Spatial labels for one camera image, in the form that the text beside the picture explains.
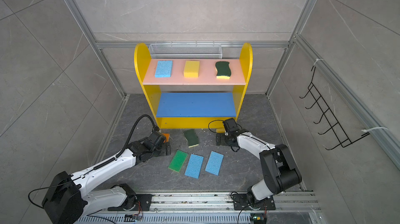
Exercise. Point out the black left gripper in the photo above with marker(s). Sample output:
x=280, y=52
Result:
x=166, y=147

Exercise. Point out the aluminium frame profile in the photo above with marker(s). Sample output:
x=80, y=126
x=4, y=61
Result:
x=83, y=25

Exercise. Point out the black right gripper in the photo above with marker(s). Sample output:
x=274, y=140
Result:
x=223, y=142

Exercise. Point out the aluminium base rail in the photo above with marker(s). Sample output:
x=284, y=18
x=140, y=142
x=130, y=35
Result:
x=294, y=207

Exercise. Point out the blue sponge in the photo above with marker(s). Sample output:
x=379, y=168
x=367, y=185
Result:
x=164, y=69
x=214, y=163
x=194, y=166

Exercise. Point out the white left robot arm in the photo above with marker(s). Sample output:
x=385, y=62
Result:
x=71, y=196

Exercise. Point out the green scouring sponge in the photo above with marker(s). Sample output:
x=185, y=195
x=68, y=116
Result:
x=223, y=70
x=191, y=138

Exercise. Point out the black wire hook rack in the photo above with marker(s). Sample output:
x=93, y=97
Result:
x=327, y=115

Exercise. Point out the bright green sponge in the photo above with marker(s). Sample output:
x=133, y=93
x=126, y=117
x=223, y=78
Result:
x=178, y=161

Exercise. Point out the yellow shelf unit frame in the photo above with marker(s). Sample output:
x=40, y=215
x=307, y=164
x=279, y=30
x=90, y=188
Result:
x=142, y=59

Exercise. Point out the pink upper shelf board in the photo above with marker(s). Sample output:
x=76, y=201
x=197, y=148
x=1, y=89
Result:
x=207, y=74

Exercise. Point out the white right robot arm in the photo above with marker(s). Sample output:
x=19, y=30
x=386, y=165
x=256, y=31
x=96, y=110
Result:
x=279, y=169

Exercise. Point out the orange sponge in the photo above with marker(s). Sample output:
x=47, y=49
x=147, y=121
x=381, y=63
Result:
x=166, y=137

